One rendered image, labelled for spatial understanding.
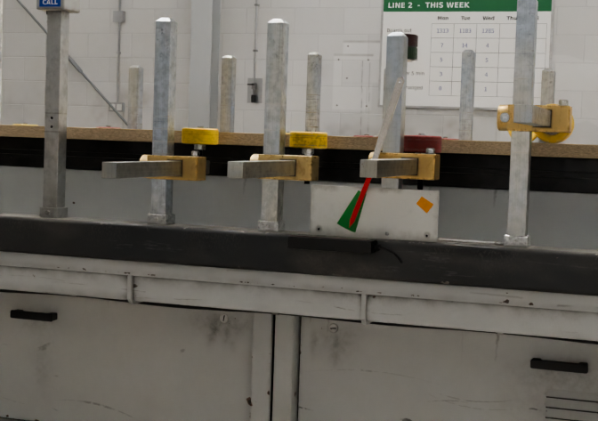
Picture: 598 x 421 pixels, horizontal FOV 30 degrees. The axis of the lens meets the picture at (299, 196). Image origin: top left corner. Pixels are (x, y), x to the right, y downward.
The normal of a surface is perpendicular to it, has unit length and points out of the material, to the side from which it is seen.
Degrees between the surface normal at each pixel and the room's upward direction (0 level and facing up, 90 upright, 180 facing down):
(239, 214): 90
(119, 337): 90
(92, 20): 90
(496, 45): 90
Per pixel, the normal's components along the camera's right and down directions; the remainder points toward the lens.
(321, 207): -0.32, 0.04
